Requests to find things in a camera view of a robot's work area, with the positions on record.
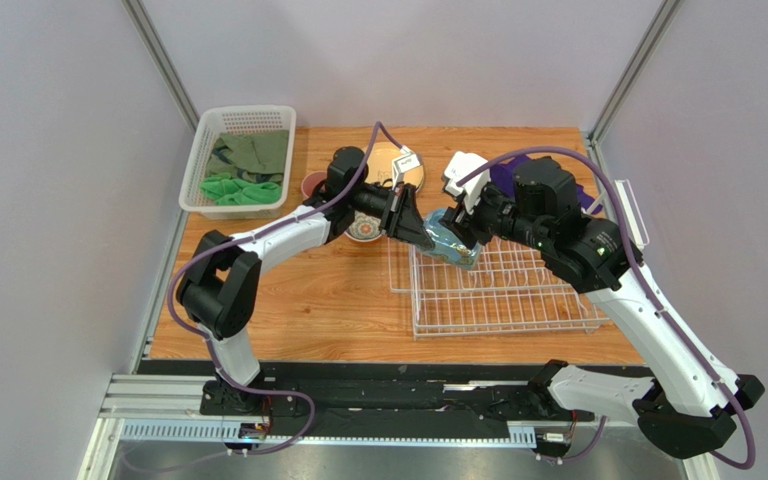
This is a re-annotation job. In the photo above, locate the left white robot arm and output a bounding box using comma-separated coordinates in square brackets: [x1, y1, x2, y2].
[173, 147, 434, 409]

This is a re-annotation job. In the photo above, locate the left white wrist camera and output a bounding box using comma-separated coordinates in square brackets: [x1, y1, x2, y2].
[390, 146, 425, 187]

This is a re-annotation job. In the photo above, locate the bright green cloth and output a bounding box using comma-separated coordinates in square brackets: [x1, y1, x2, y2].
[199, 173, 282, 206]

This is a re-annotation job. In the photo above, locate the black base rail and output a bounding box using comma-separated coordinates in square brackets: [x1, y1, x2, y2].
[136, 360, 611, 440]

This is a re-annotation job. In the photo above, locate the white wire dish rack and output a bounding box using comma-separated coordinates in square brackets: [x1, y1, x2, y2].
[387, 238, 608, 338]

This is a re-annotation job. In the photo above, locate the pink cup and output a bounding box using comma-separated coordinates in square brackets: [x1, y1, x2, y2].
[301, 171, 327, 198]

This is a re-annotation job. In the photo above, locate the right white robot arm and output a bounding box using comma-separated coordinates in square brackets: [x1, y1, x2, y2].
[443, 152, 764, 459]

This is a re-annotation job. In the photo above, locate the blue glass mug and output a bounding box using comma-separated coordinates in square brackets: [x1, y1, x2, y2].
[419, 208, 482, 270]

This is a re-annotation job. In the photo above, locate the white plastic basket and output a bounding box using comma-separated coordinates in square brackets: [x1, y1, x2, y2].
[179, 105, 296, 220]

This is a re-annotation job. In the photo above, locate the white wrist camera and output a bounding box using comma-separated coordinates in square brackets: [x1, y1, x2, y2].
[442, 151, 490, 214]
[390, 146, 425, 187]

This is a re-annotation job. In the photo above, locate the purple cloth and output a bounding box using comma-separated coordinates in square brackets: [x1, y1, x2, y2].
[489, 155, 603, 213]

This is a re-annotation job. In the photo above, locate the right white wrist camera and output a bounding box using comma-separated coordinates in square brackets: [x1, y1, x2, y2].
[442, 151, 490, 214]

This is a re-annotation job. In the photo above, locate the white patterned small bowl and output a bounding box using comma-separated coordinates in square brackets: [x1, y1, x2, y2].
[345, 212, 382, 243]

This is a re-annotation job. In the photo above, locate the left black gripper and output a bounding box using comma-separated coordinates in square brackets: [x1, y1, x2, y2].
[348, 183, 434, 252]

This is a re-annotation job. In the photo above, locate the olive green cloth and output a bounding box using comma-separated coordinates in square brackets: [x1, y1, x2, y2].
[205, 130, 289, 184]

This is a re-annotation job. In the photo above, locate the purple cable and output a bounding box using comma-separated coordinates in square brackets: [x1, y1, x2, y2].
[117, 121, 412, 467]
[457, 146, 757, 471]

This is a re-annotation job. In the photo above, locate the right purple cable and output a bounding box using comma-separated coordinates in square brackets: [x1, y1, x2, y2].
[457, 146, 757, 471]

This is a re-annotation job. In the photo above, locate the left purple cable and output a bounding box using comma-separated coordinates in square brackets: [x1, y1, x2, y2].
[117, 121, 412, 467]

